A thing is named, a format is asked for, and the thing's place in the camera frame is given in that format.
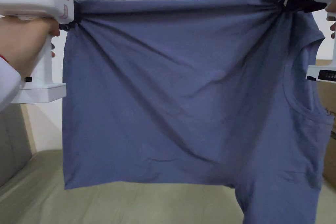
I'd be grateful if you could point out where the dark blue shirt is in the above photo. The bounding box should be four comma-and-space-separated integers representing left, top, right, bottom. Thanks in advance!
62, 0, 335, 224

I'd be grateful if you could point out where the person's right hand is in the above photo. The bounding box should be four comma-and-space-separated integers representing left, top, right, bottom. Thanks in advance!
326, 11, 336, 39

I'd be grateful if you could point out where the person's left hand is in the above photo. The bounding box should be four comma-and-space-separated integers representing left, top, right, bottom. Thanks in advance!
0, 15, 61, 77

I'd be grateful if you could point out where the brown cardboard carton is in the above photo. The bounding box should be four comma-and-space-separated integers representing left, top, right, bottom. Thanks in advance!
314, 58, 336, 183

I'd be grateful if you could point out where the bed with beige sheet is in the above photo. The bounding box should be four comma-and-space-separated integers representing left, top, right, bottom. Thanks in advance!
0, 149, 248, 224

